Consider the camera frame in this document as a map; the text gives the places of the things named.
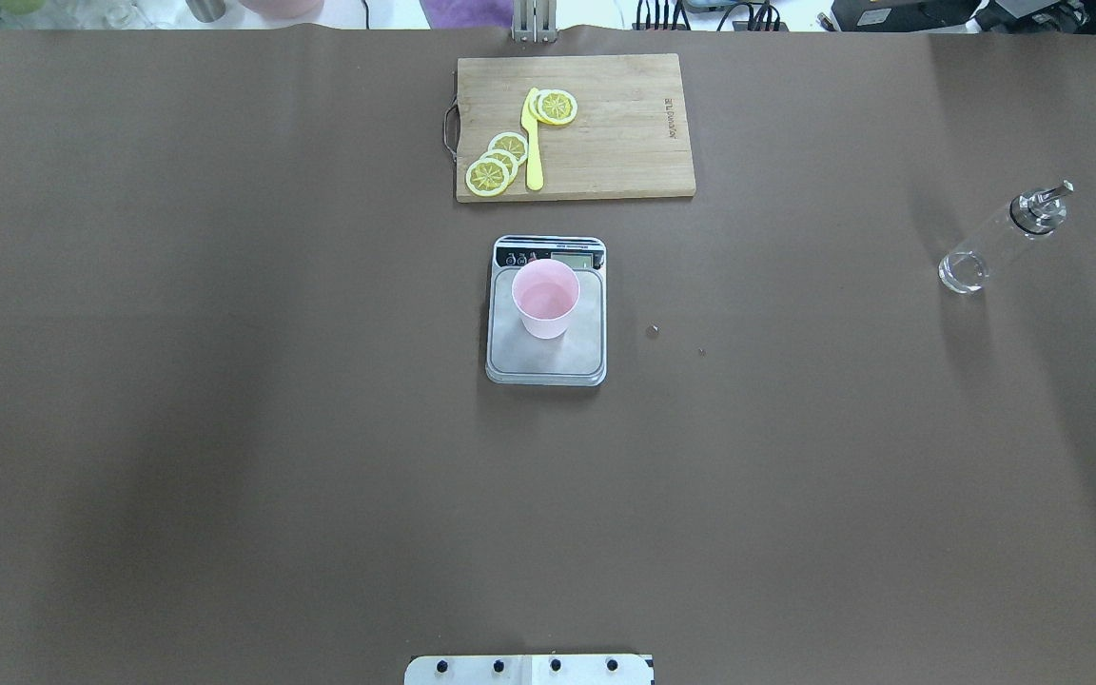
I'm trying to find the purple cloth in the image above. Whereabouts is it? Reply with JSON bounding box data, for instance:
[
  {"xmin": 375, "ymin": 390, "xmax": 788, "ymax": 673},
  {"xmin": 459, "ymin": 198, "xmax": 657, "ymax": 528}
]
[{"xmin": 421, "ymin": 0, "xmax": 514, "ymax": 28}]

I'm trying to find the lemon slice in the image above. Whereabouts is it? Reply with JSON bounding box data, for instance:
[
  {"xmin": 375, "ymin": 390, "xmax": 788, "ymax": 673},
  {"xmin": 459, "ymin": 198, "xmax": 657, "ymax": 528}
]
[
  {"xmin": 488, "ymin": 132, "xmax": 529, "ymax": 165},
  {"xmin": 481, "ymin": 148, "xmax": 520, "ymax": 176},
  {"xmin": 532, "ymin": 89, "xmax": 578, "ymax": 127},
  {"xmin": 464, "ymin": 157, "xmax": 512, "ymax": 198},
  {"xmin": 525, "ymin": 88, "xmax": 543, "ymax": 122}
]

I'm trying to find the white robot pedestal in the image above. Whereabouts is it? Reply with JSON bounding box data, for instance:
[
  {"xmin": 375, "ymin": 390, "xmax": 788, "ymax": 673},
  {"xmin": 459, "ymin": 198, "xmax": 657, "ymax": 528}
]
[{"xmin": 403, "ymin": 652, "xmax": 657, "ymax": 684}]

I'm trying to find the yellow plastic knife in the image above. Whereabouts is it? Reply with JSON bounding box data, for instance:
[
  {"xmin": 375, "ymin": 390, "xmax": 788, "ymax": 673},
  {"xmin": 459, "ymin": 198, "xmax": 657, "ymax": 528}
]
[{"xmin": 520, "ymin": 92, "xmax": 544, "ymax": 192}]

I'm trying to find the bamboo cutting board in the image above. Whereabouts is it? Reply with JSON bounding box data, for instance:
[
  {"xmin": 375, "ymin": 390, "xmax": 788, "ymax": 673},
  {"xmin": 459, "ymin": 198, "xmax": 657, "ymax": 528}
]
[{"xmin": 454, "ymin": 53, "xmax": 696, "ymax": 203}]

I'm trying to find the aluminium frame post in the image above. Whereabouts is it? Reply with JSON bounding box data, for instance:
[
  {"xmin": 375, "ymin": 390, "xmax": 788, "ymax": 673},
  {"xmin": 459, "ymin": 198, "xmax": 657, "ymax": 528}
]
[{"xmin": 510, "ymin": 0, "xmax": 559, "ymax": 44}]

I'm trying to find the lemon slice middle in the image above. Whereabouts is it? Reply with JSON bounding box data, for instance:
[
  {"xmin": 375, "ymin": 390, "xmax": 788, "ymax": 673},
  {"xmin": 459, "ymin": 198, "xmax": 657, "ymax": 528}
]
[{"xmin": 488, "ymin": 132, "xmax": 529, "ymax": 165}]

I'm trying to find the lemon slice top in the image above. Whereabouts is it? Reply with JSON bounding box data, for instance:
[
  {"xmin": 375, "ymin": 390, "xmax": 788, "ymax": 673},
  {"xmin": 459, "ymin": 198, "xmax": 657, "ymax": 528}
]
[{"xmin": 532, "ymin": 89, "xmax": 578, "ymax": 127}]

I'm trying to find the pink plastic cup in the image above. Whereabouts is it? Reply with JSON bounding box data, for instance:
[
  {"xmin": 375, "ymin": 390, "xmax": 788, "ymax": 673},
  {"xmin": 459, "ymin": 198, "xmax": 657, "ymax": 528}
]
[{"xmin": 512, "ymin": 259, "xmax": 581, "ymax": 340}]

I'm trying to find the lemon slice lower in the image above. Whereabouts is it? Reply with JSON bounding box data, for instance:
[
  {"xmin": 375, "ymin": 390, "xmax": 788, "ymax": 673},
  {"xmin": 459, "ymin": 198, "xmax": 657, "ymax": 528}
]
[{"xmin": 481, "ymin": 148, "xmax": 520, "ymax": 176}]

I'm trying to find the lemon slice behind front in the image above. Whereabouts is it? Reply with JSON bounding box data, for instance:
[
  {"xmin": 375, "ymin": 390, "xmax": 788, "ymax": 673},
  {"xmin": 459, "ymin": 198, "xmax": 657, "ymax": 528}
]
[{"xmin": 525, "ymin": 88, "xmax": 543, "ymax": 122}]

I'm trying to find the silver digital kitchen scale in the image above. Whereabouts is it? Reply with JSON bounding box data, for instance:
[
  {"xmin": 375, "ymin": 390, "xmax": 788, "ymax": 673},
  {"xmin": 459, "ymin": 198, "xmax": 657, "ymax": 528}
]
[{"xmin": 484, "ymin": 235, "xmax": 608, "ymax": 387}]

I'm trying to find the clear glass sauce bottle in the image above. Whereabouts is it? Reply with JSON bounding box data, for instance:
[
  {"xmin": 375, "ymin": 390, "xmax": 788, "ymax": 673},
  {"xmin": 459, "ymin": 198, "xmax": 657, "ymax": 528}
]
[{"xmin": 938, "ymin": 179, "xmax": 1075, "ymax": 294}]

